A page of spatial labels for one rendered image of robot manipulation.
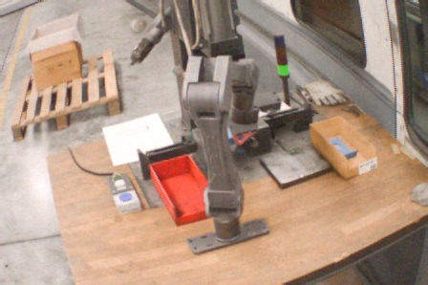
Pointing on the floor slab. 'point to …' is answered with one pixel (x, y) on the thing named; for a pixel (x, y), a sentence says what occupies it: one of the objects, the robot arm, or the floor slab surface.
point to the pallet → (25, 110)
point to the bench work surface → (406, 209)
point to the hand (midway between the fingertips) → (237, 138)
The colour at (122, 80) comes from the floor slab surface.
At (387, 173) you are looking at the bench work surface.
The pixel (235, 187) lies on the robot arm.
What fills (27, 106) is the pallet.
